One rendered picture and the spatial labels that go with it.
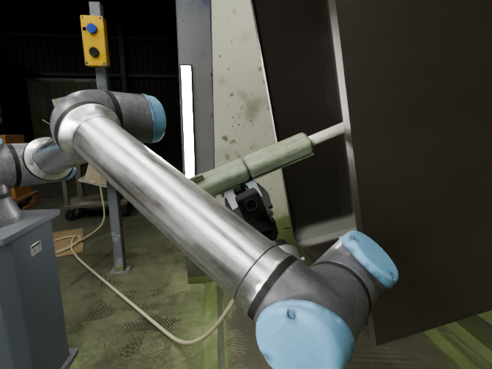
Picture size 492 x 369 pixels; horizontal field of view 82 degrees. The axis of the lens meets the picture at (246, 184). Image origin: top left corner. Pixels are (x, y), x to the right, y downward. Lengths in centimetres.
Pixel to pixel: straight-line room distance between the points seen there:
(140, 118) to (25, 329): 82
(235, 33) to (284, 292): 152
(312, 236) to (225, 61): 102
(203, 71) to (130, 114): 103
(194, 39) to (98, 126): 121
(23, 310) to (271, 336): 98
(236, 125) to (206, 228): 131
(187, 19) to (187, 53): 17
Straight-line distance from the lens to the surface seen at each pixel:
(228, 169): 62
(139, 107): 69
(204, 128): 163
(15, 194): 423
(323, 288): 34
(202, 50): 168
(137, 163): 45
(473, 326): 170
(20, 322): 123
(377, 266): 42
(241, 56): 168
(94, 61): 193
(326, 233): 131
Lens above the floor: 95
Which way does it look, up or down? 11 degrees down
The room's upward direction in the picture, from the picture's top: straight up
